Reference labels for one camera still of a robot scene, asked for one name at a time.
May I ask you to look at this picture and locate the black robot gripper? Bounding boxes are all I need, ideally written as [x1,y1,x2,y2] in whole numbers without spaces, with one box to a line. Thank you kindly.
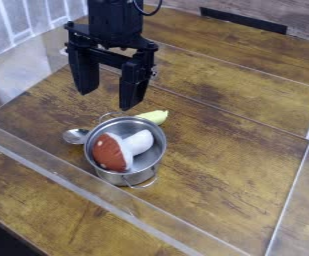
[65,0,159,111]

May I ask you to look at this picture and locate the red white plush mushroom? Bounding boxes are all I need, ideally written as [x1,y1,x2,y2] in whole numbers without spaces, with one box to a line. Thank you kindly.
[93,129,154,172]

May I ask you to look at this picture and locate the silver metal pot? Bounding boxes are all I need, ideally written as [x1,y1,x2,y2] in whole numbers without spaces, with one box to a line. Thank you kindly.
[84,115,168,189]

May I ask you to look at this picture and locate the clear acrylic front barrier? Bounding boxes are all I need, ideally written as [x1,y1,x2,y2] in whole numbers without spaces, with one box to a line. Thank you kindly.
[0,129,251,256]

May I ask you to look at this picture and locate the clear acrylic barrier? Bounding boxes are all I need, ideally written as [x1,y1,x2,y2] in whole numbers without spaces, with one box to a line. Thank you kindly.
[0,129,251,256]
[265,130,309,256]

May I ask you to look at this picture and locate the clear acrylic right barrier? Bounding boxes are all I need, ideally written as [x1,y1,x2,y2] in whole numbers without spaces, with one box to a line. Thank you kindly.
[265,130,309,256]

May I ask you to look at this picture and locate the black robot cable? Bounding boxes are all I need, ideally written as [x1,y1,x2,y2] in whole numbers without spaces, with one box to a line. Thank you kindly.
[132,0,165,17]

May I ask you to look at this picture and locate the silver spoon with yellow handle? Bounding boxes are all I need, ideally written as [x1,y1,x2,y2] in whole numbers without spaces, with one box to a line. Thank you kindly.
[62,110,169,145]

